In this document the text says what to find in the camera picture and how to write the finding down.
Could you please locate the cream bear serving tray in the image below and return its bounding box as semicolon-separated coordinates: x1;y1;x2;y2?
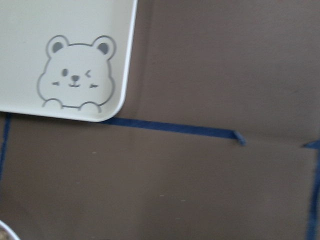
0;0;138;122

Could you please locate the white round plate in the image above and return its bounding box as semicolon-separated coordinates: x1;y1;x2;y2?
0;221;20;240

